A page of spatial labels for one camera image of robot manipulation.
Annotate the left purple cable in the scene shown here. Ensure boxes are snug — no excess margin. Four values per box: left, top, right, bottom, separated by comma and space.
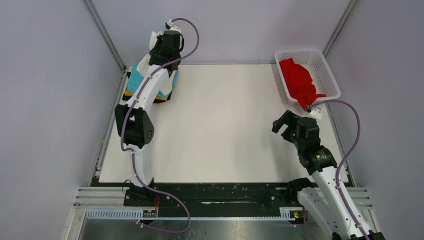
119, 17, 201, 234

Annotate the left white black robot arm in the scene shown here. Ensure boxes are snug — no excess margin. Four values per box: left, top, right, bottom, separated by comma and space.
114, 28, 185, 206

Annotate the folded orange t shirt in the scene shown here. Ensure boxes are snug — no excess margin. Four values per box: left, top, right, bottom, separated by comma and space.
121, 88, 172, 103

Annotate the white plastic basket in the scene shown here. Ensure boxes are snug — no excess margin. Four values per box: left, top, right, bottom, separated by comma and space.
274, 48, 341, 103

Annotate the white slotted cable duct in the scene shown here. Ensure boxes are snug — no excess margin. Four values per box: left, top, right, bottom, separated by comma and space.
85, 207, 296, 221

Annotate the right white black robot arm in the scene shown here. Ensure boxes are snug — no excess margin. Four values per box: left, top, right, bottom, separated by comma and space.
271, 110, 385, 240

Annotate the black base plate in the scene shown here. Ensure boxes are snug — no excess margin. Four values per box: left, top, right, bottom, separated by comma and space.
123, 182, 303, 219

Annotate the purple cable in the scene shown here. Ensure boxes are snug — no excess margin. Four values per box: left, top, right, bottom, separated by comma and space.
302, 99, 372, 240
119, 17, 201, 234

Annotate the red t shirt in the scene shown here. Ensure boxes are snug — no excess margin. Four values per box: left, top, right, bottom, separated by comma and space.
279, 58, 326, 110

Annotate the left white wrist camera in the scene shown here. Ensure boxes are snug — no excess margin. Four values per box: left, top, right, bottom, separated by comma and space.
165, 19, 182, 34

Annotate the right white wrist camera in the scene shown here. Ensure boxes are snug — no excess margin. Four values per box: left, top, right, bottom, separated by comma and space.
306, 105, 323, 121

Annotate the folded cyan t shirt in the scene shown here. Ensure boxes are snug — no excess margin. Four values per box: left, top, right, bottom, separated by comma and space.
126, 61, 179, 95

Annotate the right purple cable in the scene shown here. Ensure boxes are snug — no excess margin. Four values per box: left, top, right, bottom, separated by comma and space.
302, 99, 372, 240

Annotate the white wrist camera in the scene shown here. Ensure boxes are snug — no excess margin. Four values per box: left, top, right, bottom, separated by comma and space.
165, 19, 182, 34
306, 105, 323, 121

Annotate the white t shirt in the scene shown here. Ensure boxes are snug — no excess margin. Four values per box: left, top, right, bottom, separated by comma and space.
127, 28, 184, 102

